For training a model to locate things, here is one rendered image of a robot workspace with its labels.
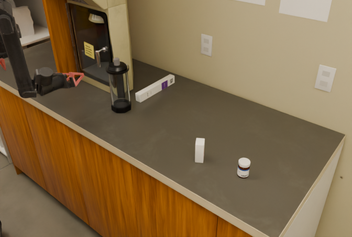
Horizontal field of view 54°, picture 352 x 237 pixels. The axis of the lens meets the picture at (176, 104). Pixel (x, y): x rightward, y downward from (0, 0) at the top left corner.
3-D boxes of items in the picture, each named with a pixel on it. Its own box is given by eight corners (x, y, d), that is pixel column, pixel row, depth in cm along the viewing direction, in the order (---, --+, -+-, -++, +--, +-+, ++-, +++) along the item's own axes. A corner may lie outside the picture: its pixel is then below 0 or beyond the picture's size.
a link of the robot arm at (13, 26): (-9, -1, 118) (-7, 18, 112) (10, -2, 120) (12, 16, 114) (19, 85, 151) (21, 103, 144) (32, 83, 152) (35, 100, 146)
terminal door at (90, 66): (79, 72, 196) (67, 1, 174) (116, 88, 179) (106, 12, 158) (78, 73, 195) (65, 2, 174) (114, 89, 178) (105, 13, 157)
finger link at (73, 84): (75, 67, 161) (58, 74, 155) (84, 67, 156) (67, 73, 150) (79, 81, 163) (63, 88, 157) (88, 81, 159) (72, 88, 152)
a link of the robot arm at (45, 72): (20, 83, 149) (22, 97, 144) (21, 63, 142) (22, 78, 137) (49, 83, 155) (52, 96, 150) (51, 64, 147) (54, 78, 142)
